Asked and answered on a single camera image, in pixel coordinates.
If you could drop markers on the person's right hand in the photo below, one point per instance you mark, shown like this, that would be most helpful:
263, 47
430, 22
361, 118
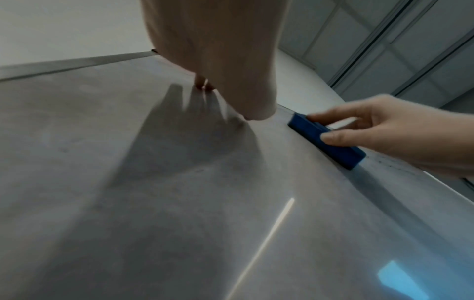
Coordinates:
407, 134

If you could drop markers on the person's left hand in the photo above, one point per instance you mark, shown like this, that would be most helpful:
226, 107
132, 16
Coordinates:
222, 44

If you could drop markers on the blue whiteboard eraser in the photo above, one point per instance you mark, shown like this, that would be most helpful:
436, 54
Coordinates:
326, 143

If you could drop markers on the white whiteboard with wavy lines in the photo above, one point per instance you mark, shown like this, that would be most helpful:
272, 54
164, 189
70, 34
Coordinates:
148, 205

